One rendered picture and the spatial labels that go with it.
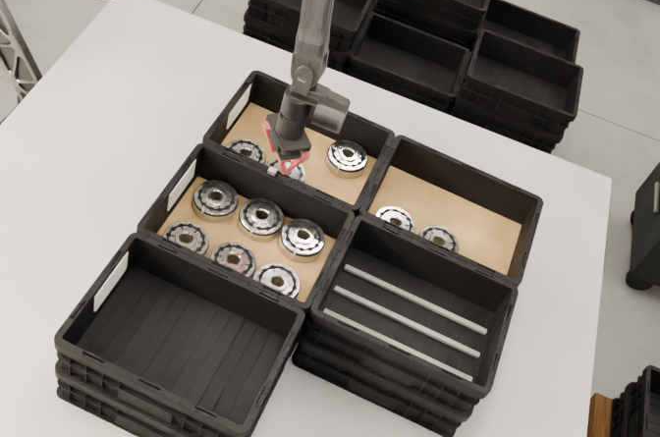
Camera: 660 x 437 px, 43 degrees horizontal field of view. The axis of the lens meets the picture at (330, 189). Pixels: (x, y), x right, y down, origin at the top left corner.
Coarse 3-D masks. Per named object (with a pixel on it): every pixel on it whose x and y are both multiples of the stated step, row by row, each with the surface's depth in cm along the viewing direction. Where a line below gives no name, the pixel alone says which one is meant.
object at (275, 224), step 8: (248, 200) 195; (256, 200) 196; (264, 200) 196; (248, 208) 194; (272, 208) 195; (240, 216) 192; (248, 216) 192; (272, 216) 194; (280, 216) 194; (248, 224) 191; (256, 224) 191; (264, 224) 192; (272, 224) 193; (280, 224) 193; (256, 232) 190; (264, 232) 190; (272, 232) 191
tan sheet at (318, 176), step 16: (256, 112) 219; (272, 112) 220; (240, 128) 214; (256, 128) 215; (304, 128) 219; (224, 144) 209; (320, 144) 217; (320, 160) 213; (368, 160) 217; (320, 176) 210; (336, 176) 211; (336, 192) 207; (352, 192) 209
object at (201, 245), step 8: (176, 224) 186; (184, 224) 187; (192, 224) 187; (168, 232) 184; (176, 232) 185; (200, 232) 187; (200, 240) 185; (208, 240) 186; (192, 248) 183; (200, 248) 184
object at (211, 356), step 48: (144, 288) 178; (192, 288) 178; (240, 288) 172; (96, 336) 168; (144, 336) 171; (192, 336) 173; (240, 336) 176; (96, 384) 162; (192, 384) 166; (240, 384) 169; (192, 432) 161
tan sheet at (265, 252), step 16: (192, 192) 197; (176, 208) 193; (192, 208) 194; (240, 208) 197; (208, 224) 192; (224, 224) 193; (224, 240) 190; (240, 240) 191; (272, 240) 194; (208, 256) 187; (256, 256) 190; (272, 256) 191; (320, 256) 194; (304, 272) 190; (304, 288) 187
